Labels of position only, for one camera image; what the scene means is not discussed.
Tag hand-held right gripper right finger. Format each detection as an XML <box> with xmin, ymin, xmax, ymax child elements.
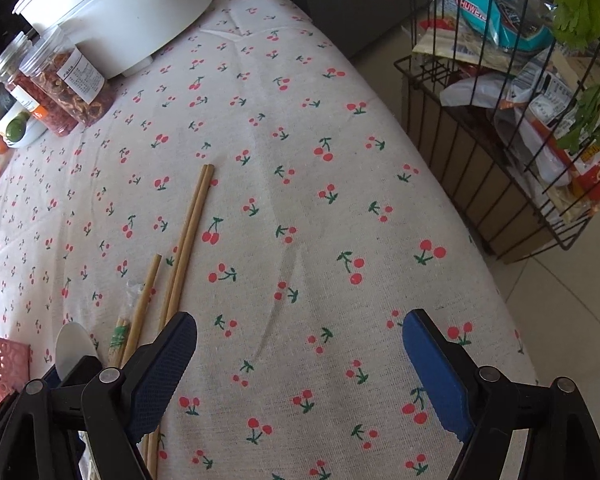
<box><xmin>401</xmin><ymin>308</ymin><xmax>600</xmax><ymax>480</ymax></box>

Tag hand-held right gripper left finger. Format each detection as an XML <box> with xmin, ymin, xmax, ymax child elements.
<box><xmin>0</xmin><ymin>311</ymin><xmax>198</xmax><ymax>480</ymax></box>

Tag chopstick pair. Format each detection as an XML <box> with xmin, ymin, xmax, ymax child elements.
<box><xmin>107</xmin><ymin>280</ymin><xmax>146</xmax><ymax>368</ymax></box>

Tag plain wooden chopstick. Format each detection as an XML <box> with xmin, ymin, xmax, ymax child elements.
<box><xmin>140</xmin><ymin>163</ymin><xmax>209</xmax><ymax>480</ymax></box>
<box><xmin>117</xmin><ymin>254</ymin><xmax>162</xmax><ymax>368</ymax></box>

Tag pair of wooden chopsticks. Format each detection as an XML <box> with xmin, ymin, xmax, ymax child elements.
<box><xmin>147</xmin><ymin>164</ymin><xmax>215</xmax><ymax>480</ymax></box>

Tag pink plastic utensil basket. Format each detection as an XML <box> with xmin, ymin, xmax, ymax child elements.
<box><xmin>0</xmin><ymin>331</ymin><xmax>31</xmax><ymax>408</ymax></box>

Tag cherry print tablecloth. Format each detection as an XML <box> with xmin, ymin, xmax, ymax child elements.
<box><xmin>0</xmin><ymin>0</ymin><xmax>538</xmax><ymax>480</ymax></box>

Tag orange snack packet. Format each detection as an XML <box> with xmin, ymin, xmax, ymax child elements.
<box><xmin>550</xmin><ymin>145</ymin><xmax>600</xmax><ymax>221</ymax></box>

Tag white flower print bowl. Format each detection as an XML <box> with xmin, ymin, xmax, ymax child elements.
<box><xmin>0</xmin><ymin>105</ymin><xmax>48</xmax><ymax>150</ymax></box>

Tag jar of red dried fruit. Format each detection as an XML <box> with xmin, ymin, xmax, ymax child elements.
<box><xmin>0</xmin><ymin>32</ymin><xmax>78</xmax><ymax>137</ymax></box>

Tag small green fruit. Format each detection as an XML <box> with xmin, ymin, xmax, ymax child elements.
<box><xmin>5</xmin><ymin>115</ymin><xmax>30</xmax><ymax>142</ymax></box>

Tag white plastic bag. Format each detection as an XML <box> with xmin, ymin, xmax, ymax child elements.
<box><xmin>439</xmin><ymin>72</ymin><xmax>521</xmax><ymax>108</ymax></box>

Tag jar of dried fruit slices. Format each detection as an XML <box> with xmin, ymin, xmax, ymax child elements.
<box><xmin>19</xmin><ymin>27</ymin><xmax>116</xmax><ymax>127</ymax></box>

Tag white printed packet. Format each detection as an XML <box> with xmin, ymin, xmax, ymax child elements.
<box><xmin>510</xmin><ymin>50</ymin><xmax>581</xmax><ymax>131</ymax></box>

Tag teal snack packet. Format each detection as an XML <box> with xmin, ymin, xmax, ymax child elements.
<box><xmin>440</xmin><ymin>0</ymin><xmax>553</xmax><ymax>53</ymax></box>

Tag white electric cooking pot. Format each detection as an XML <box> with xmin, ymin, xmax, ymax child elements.
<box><xmin>12</xmin><ymin>0</ymin><xmax>373</xmax><ymax>81</ymax></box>

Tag green leafy herbs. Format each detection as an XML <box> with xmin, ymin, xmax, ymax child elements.
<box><xmin>545</xmin><ymin>0</ymin><xmax>600</xmax><ymax>153</ymax></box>

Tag black wire rack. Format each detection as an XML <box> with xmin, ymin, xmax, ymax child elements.
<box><xmin>394</xmin><ymin>0</ymin><xmax>600</xmax><ymax>263</ymax></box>

